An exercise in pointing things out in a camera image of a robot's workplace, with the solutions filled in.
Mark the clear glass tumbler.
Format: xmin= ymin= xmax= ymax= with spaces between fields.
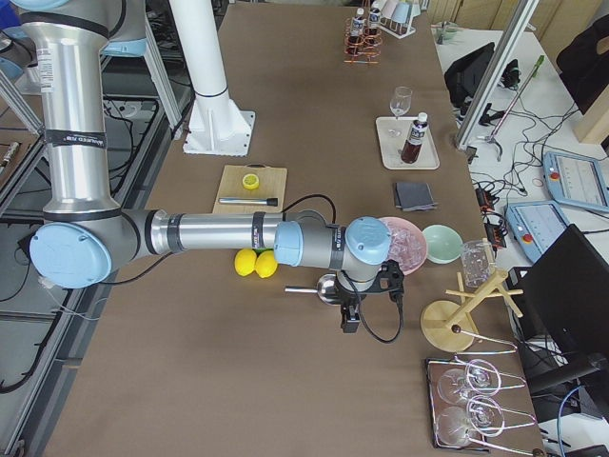
xmin=461 ymin=239 xmax=493 ymax=288

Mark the blue teach pendant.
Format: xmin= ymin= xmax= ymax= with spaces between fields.
xmin=505 ymin=201 xmax=569 ymax=263
xmin=542 ymin=151 xmax=608 ymax=212

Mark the steel ice scoop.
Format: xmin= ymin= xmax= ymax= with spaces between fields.
xmin=284 ymin=273 xmax=341 ymax=306

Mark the white cup rack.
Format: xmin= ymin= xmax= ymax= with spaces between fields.
xmin=380 ymin=0 xmax=422 ymax=39

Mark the half lemon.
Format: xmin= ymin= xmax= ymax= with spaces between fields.
xmin=242 ymin=173 xmax=260 ymax=190

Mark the wine glass lying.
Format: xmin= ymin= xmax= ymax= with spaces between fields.
xmin=435 ymin=395 xmax=538 ymax=453
xmin=437 ymin=358 xmax=528 ymax=398

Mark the blue teach pendant far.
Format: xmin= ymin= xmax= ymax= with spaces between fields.
xmin=542 ymin=151 xmax=608 ymax=212

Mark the black monitor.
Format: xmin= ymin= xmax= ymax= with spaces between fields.
xmin=518 ymin=225 xmax=608 ymax=401

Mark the black framed glass tray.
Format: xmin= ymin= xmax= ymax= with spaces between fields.
xmin=425 ymin=356 xmax=544 ymax=456

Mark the wooden mug tree stand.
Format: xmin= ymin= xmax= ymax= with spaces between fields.
xmin=421 ymin=245 xmax=523 ymax=353

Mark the yellow lemon left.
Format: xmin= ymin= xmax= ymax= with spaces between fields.
xmin=233 ymin=248 xmax=258 ymax=276

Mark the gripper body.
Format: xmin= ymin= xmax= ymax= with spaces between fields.
xmin=335 ymin=270 xmax=375 ymax=309

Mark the wine glass lying upper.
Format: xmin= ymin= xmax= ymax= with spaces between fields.
xmin=437 ymin=358 xmax=528 ymax=398

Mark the steel muddler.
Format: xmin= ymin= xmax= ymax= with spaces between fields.
xmin=218 ymin=197 xmax=279 ymax=207

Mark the black case on desk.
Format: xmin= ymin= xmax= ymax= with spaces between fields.
xmin=444 ymin=42 xmax=495 ymax=108

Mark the upright wine glass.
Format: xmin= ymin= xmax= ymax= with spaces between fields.
xmin=387 ymin=86 xmax=413 ymax=137

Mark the tea bottle in basket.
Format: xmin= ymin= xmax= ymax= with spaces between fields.
xmin=364 ymin=1 xmax=381 ymax=46
xmin=346 ymin=8 xmax=365 ymax=55

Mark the wine glass lying lower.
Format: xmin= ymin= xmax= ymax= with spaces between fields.
xmin=435 ymin=395 xmax=538 ymax=453

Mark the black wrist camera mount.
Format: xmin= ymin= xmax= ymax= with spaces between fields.
xmin=366 ymin=259 xmax=404 ymax=303

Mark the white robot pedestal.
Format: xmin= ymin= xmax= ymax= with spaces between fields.
xmin=169 ymin=0 xmax=255 ymax=157

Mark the yellow lemon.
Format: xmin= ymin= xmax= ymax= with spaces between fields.
xmin=254 ymin=250 xmax=278 ymax=279
xmin=233 ymin=248 xmax=258 ymax=276

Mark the cream rectangular tray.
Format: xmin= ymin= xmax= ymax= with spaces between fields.
xmin=375 ymin=116 xmax=440 ymax=170

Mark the person at desk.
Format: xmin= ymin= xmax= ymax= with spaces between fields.
xmin=557 ymin=15 xmax=608 ymax=113

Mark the grey folded cloth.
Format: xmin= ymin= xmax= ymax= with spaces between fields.
xmin=394 ymin=182 xmax=437 ymax=211

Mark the pink bowl of ice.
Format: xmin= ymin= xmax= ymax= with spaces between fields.
xmin=381 ymin=216 xmax=427 ymax=275

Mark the copper wire bottle basket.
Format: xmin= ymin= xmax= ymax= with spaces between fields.
xmin=344 ymin=17 xmax=383 ymax=65

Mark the mint green bowl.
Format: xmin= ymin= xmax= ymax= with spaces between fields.
xmin=422 ymin=225 xmax=462 ymax=265

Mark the wooden cutting board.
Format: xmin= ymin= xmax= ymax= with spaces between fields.
xmin=212 ymin=165 xmax=287 ymax=214

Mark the blue teach pendant near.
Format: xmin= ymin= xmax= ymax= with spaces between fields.
xmin=505 ymin=201 xmax=569 ymax=263

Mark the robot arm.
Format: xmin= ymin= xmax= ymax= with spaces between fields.
xmin=20 ymin=1 xmax=403 ymax=333

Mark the tea bottle carried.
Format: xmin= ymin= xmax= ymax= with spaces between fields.
xmin=401 ymin=112 xmax=428 ymax=164

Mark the yellow lemon right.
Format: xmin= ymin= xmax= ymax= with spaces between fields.
xmin=254 ymin=250 xmax=278 ymax=279

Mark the aluminium frame post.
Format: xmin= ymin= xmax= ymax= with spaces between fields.
xmin=455 ymin=0 xmax=539 ymax=151

